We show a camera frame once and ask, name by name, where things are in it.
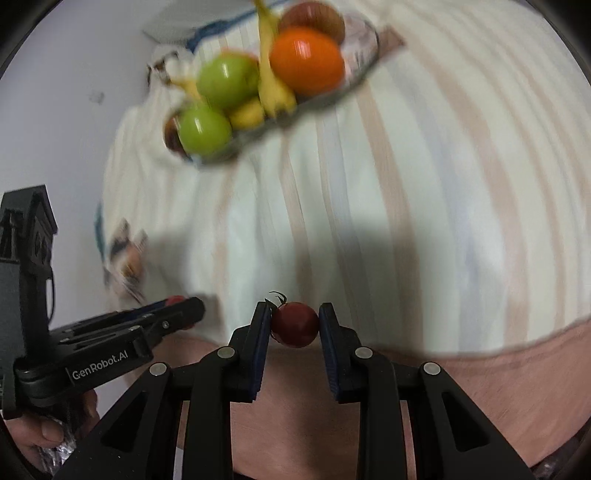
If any red cherry tomato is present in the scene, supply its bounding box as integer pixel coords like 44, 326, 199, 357
270, 291, 320, 348
165, 295, 195, 330

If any bruised brown red apple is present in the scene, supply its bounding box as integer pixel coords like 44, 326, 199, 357
163, 115, 188, 158

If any green apple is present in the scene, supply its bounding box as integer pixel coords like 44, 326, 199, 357
177, 104, 232, 156
197, 53, 259, 107

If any small yellow banana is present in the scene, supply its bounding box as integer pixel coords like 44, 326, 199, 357
168, 78, 266, 131

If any long yellow banana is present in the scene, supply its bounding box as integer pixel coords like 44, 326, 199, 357
252, 0, 297, 118

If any orange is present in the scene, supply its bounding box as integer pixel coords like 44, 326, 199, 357
270, 27, 346, 97

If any left hand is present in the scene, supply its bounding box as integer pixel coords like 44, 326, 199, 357
5, 390, 100, 471

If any striped cream blanket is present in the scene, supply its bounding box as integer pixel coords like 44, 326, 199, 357
101, 1, 590, 465

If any grey quilted pillow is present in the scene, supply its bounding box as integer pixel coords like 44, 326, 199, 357
141, 0, 253, 44

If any floral white oval plate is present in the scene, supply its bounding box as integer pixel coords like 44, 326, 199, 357
159, 1, 380, 163

